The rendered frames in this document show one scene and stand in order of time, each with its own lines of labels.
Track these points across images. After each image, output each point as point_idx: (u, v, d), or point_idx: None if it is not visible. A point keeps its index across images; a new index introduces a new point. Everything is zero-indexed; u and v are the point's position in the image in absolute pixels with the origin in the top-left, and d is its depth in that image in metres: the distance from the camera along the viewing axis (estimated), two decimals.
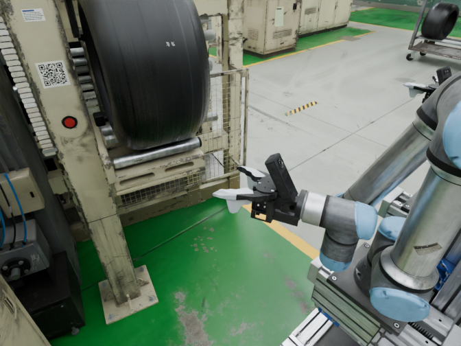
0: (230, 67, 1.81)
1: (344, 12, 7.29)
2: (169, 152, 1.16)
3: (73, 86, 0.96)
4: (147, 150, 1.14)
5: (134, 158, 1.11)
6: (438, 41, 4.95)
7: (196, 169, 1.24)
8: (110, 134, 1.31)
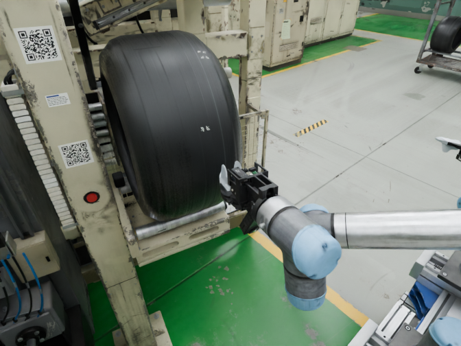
0: (248, 106, 1.74)
1: (349, 20, 7.23)
2: (193, 219, 1.10)
3: (96, 163, 0.90)
4: None
5: (157, 229, 1.05)
6: (448, 55, 4.89)
7: (220, 231, 1.18)
8: (128, 191, 1.25)
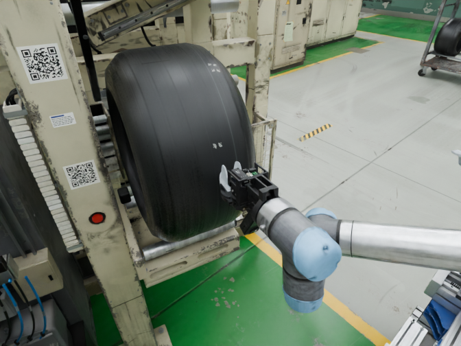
0: (255, 114, 1.70)
1: (351, 22, 7.19)
2: (202, 237, 1.06)
3: (102, 183, 0.86)
4: None
5: (165, 249, 1.00)
6: (452, 58, 4.85)
7: (230, 249, 1.14)
8: (134, 206, 1.22)
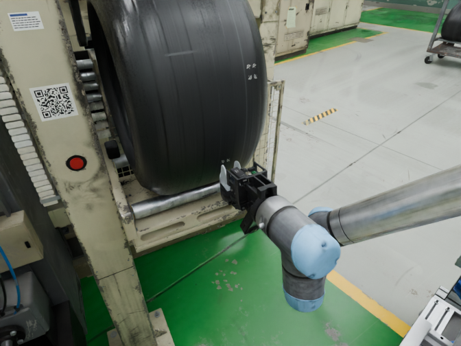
0: None
1: (355, 12, 7.04)
2: None
3: (81, 117, 0.71)
4: (178, 204, 0.88)
5: (158, 211, 0.88)
6: (459, 44, 4.69)
7: (234, 212, 0.99)
8: None
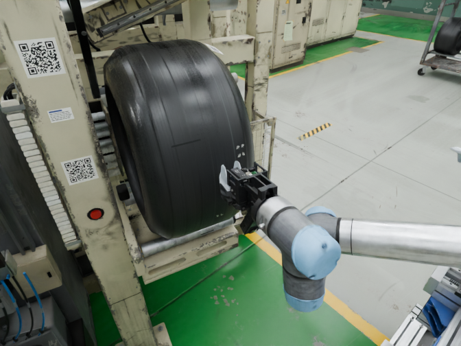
0: (254, 112, 1.70)
1: (351, 22, 7.19)
2: None
3: (101, 179, 0.86)
4: (180, 242, 1.03)
5: (164, 249, 1.03)
6: (451, 57, 4.84)
7: (228, 246, 1.14)
8: None
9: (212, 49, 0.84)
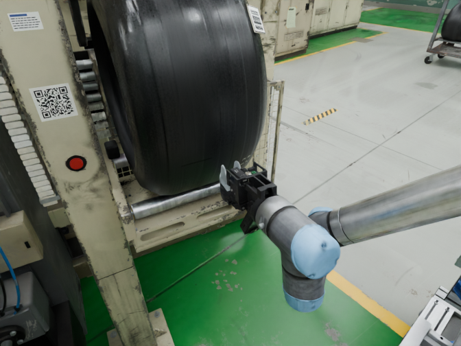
0: None
1: (355, 12, 7.04)
2: None
3: (81, 117, 0.71)
4: None
5: None
6: (459, 44, 4.69)
7: (234, 212, 0.99)
8: (121, 157, 1.04)
9: (254, 27, 0.63)
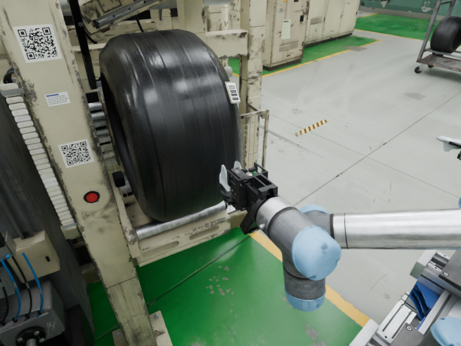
0: (248, 106, 1.74)
1: (349, 20, 7.23)
2: None
3: (96, 163, 0.90)
4: None
5: None
6: (448, 55, 4.88)
7: (221, 231, 1.18)
8: (126, 183, 1.23)
9: (231, 99, 0.82)
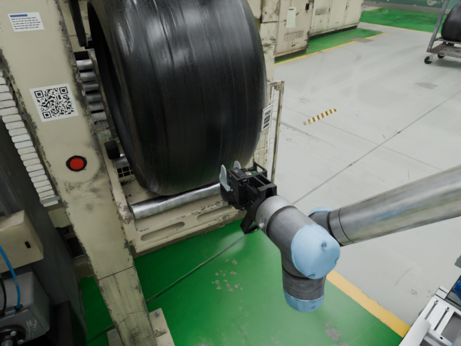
0: None
1: (355, 12, 7.04)
2: (201, 189, 0.90)
3: (81, 117, 0.71)
4: None
5: (156, 200, 0.86)
6: (459, 44, 4.70)
7: (234, 212, 0.99)
8: (123, 166, 1.07)
9: (262, 128, 0.71)
